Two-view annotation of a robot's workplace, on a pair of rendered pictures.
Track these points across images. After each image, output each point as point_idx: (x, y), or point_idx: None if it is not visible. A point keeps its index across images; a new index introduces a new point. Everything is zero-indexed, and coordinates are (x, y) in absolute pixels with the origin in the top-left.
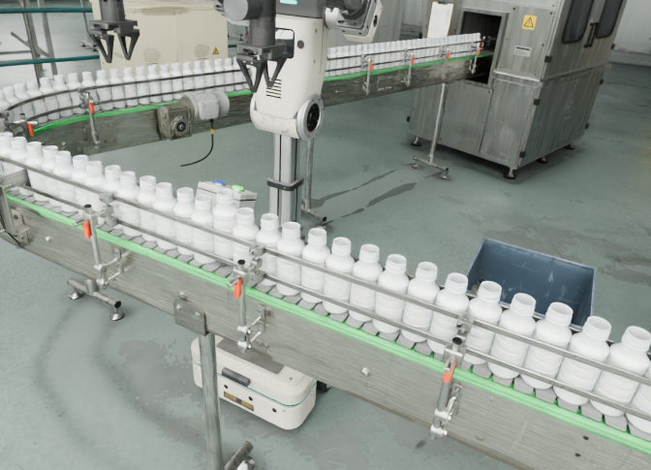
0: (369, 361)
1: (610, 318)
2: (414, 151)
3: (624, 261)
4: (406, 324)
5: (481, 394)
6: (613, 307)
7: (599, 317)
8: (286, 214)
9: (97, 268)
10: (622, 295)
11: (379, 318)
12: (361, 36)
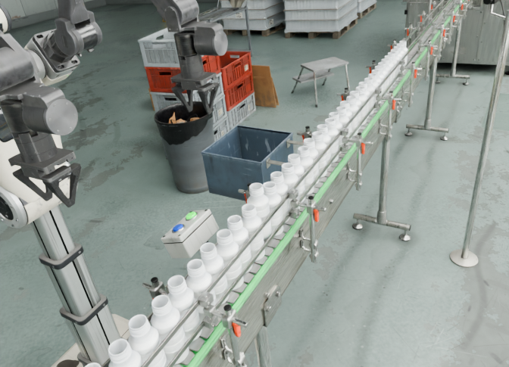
0: (331, 193)
1: (136, 197)
2: None
3: (82, 177)
4: (328, 160)
5: (351, 157)
6: (127, 194)
7: (347, 97)
8: (89, 275)
9: (243, 359)
10: (117, 187)
11: (326, 167)
12: (69, 73)
